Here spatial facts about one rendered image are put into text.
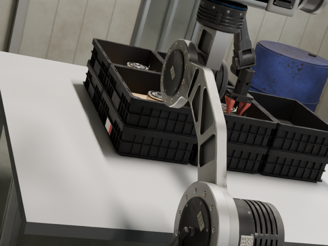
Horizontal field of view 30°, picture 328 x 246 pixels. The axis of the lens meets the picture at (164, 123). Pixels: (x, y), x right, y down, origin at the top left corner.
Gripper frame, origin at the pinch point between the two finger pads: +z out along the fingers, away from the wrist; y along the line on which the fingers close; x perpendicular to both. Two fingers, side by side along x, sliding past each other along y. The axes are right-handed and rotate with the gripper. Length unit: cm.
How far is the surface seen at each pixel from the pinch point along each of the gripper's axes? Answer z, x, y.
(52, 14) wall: 16, -216, 49
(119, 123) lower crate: 7, 14, 50
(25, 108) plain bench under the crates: 18, -14, 80
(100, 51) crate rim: -5, -37, 51
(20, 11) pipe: 17, -206, 72
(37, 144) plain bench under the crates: 18, 20, 78
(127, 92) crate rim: -5, 15, 50
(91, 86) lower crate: 12, -42, 51
